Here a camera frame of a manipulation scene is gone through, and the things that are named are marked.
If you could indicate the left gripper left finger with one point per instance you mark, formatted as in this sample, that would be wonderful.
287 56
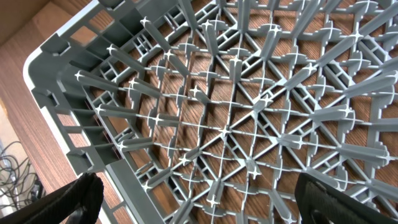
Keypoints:
78 202

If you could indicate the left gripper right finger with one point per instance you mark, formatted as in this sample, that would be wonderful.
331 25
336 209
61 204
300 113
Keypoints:
320 203

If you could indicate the grey dishwasher rack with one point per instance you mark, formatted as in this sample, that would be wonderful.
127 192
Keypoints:
208 111

